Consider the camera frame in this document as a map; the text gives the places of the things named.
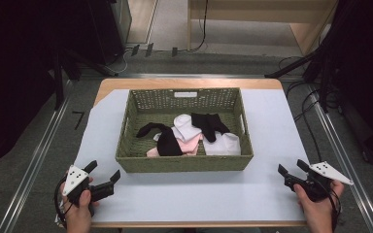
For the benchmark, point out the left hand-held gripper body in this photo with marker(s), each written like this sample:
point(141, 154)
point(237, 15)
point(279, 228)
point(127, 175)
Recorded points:
point(74, 180)

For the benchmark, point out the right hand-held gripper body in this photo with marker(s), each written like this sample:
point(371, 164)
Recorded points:
point(317, 186)

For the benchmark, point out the person's right hand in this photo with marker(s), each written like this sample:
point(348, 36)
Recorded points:
point(317, 208)

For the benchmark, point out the person's left hand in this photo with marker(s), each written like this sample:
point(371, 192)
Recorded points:
point(77, 212)

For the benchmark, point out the green woven basket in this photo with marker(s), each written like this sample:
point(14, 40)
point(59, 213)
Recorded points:
point(162, 163)

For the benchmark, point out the long black sock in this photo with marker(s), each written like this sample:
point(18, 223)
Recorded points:
point(168, 142)

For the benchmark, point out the flat white sock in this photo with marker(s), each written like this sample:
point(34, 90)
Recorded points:
point(223, 145)

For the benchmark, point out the white table mat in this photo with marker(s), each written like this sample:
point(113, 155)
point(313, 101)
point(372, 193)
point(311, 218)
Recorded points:
point(191, 194)

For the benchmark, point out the pink sock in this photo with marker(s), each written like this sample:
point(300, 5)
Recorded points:
point(189, 146)

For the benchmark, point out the rolled white sock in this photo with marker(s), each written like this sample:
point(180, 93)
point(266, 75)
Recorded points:
point(184, 126)

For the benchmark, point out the short black sock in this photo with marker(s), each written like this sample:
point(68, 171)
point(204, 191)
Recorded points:
point(209, 124)

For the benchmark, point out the black stand leg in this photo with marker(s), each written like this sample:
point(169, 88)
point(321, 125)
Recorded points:
point(87, 63)
point(291, 64)

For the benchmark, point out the light wooden shelf unit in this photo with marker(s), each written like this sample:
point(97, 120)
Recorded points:
point(307, 35)

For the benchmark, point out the dark cabinet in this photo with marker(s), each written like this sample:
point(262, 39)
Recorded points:
point(110, 29)

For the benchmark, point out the metal floor rail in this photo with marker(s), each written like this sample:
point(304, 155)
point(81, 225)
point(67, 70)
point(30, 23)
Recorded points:
point(35, 165)
point(191, 76)
point(343, 161)

